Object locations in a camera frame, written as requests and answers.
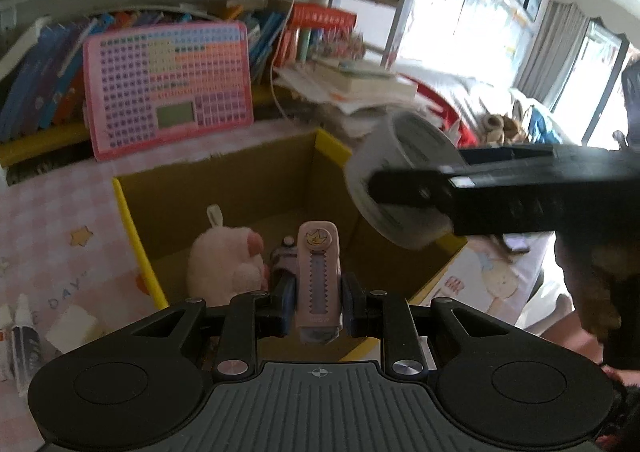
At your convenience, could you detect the grey tape roll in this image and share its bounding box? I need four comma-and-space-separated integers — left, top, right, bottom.
345, 110, 464, 249

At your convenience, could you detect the red box of books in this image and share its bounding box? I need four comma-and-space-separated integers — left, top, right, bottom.
273, 2, 357, 67

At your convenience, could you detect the stack of papers and books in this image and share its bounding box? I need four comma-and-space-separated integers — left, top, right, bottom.
276, 58, 444, 128

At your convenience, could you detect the pink checkered tablecloth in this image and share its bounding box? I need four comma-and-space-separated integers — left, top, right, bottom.
0, 118, 321, 452

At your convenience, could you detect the white sponge block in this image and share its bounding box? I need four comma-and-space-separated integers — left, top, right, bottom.
46, 305, 103, 354

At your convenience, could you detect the yellow cardboard box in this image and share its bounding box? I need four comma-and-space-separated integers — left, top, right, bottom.
110, 127, 469, 363

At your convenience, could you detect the row of blue books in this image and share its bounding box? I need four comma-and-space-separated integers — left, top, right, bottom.
1, 13, 115, 143

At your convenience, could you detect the pink keyboard learning tablet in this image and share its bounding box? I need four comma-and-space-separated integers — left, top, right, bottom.
84, 22, 254, 161

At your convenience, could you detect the white tube bottle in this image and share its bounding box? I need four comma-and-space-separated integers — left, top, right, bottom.
11, 294, 42, 398

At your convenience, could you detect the pink plush pig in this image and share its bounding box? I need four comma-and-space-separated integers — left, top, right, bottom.
186, 204, 269, 307

